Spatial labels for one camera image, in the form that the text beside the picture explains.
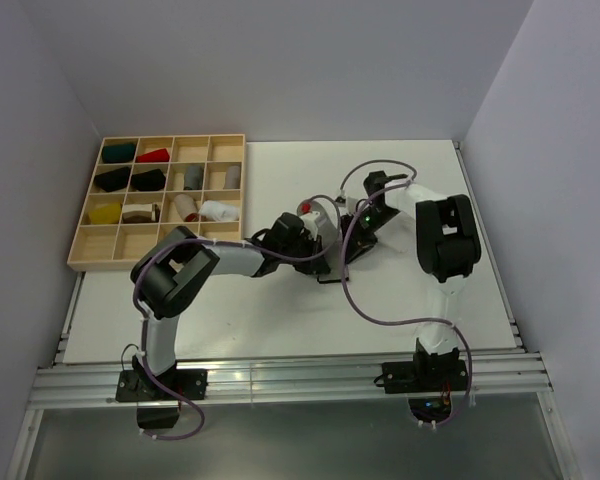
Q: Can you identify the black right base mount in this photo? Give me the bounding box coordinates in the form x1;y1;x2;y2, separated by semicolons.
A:
373;359;470;394

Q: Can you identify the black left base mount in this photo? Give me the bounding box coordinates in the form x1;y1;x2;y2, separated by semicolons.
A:
114;367;210;431

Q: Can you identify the aluminium frame rail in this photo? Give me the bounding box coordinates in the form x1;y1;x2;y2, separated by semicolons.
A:
27;351;553;410

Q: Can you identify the wooden compartment tray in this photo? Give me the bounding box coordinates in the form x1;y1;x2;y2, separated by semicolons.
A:
67;134;246;272

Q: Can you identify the yellow rolled sock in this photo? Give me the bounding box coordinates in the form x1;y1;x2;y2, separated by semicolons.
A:
88;203;122;225

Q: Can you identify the light grey rolled sock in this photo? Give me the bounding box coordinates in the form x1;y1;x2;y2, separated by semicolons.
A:
224;165;241;190

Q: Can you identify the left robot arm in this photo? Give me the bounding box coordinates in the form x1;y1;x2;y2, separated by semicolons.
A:
131;211;341;399

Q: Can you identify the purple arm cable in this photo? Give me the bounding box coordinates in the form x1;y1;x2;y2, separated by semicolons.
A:
337;158;476;431
132;194;351;442

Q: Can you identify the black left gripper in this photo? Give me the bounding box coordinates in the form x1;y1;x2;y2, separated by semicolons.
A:
279;233;329;276

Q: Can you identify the grey sock with black stripes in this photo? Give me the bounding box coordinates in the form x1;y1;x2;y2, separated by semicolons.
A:
311;198;342;243

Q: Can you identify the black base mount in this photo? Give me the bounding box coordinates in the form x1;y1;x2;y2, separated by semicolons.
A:
373;359;470;394
114;367;210;431

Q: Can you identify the dark green rolled sock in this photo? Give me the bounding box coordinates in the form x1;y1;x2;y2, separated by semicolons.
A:
101;142;136;164

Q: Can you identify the red rolled sock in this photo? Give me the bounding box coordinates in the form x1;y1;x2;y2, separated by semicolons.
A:
135;148;170;163

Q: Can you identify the black rolled sock left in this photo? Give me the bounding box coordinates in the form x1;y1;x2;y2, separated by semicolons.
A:
93;167;131;193

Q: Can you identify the beige rolled sock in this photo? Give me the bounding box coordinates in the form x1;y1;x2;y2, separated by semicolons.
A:
173;194;199;222

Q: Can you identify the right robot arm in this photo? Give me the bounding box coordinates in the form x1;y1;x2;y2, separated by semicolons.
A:
340;170;482;391

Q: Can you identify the white brown rolled sock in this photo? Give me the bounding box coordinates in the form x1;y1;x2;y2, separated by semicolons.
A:
121;202;161;224

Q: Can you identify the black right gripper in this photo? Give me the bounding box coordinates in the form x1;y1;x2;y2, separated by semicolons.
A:
339;206;401;264

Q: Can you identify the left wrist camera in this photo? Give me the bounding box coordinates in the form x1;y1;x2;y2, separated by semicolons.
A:
297;200;330;238

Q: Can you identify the black rolled sock right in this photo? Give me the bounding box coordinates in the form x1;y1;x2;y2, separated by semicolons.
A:
130;169;166;192

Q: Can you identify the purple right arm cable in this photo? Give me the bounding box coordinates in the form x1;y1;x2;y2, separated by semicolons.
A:
337;158;476;431

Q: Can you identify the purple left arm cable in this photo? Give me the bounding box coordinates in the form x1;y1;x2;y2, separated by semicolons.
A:
132;194;351;442

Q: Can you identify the black rolled sock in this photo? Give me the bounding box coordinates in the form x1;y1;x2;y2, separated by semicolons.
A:
130;169;166;192
93;167;131;193

